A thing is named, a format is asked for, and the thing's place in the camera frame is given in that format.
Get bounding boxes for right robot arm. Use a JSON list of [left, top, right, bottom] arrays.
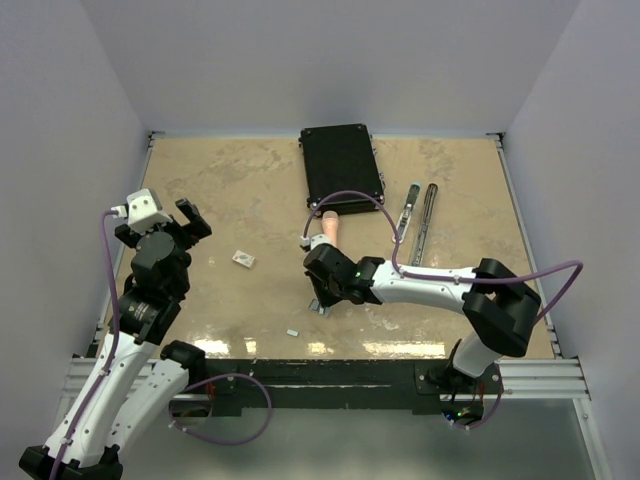
[[300, 230, 541, 393]]

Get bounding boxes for staple strips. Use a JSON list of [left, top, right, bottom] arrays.
[[309, 299, 330, 317]]

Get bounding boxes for grey stapler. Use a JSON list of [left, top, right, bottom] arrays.
[[409, 183, 438, 267]]

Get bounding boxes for black hard case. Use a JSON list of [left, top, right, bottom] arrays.
[[298, 123, 384, 215]]

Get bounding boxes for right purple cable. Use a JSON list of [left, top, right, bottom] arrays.
[[302, 191, 585, 431]]

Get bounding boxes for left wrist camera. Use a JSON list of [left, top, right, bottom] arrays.
[[126, 188, 172, 234]]

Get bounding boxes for pink toy microphone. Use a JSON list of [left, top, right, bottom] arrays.
[[321, 210, 340, 247]]

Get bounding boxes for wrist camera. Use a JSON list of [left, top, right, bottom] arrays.
[[300, 233, 333, 253], [126, 188, 172, 234]]

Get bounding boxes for light blue stapler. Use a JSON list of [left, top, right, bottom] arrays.
[[392, 182, 421, 244]]

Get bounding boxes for small white card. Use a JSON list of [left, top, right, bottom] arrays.
[[232, 250, 256, 269]]

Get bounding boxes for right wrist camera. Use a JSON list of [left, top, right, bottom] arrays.
[[300, 233, 333, 253]]

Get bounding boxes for purple cable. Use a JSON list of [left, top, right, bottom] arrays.
[[302, 191, 585, 431], [49, 207, 129, 480]]

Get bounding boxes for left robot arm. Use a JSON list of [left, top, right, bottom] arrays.
[[19, 189, 212, 479]]

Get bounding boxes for black base bar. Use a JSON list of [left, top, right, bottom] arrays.
[[183, 359, 504, 421]]

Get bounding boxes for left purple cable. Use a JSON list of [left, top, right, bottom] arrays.
[[49, 207, 129, 480]]

